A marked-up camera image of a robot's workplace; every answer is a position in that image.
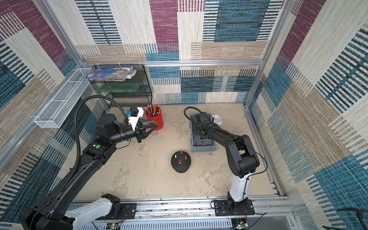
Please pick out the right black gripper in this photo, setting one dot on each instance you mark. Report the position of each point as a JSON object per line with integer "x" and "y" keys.
{"x": 201, "y": 128}

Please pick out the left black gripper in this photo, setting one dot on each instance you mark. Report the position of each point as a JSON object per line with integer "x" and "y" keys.
{"x": 140, "y": 131}

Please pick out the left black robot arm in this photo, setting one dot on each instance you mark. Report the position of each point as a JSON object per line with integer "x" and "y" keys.
{"x": 52, "y": 213}

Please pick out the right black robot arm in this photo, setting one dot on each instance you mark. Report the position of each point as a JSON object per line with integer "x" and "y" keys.
{"x": 241, "y": 156}

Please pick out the black dome screw fixture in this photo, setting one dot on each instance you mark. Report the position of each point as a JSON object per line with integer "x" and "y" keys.
{"x": 185, "y": 164}

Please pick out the grey plastic parts bin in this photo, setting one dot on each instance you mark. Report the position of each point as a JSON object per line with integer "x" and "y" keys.
{"x": 199, "y": 143}

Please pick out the white round kitchen timer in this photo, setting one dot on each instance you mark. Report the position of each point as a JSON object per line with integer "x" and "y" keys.
{"x": 217, "y": 119}

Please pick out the red pen cup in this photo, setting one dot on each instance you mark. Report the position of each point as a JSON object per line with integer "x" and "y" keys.
{"x": 154, "y": 113}

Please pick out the green folder on shelf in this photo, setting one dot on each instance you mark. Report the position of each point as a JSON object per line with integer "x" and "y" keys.
{"x": 119, "y": 88}

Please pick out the colourful book on shelf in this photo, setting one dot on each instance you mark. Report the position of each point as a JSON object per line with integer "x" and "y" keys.
{"x": 111, "y": 74}

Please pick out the black wire shelf rack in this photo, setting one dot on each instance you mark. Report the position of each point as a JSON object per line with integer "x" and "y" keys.
{"x": 141, "y": 98}

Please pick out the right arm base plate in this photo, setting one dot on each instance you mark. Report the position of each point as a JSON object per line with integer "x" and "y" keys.
{"x": 228, "y": 208}

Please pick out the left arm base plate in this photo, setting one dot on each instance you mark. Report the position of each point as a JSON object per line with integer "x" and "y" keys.
{"x": 127, "y": 211}

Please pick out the white wire mesh basket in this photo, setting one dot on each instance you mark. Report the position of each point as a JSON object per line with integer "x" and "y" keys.
{"x": 60, "y": 106}

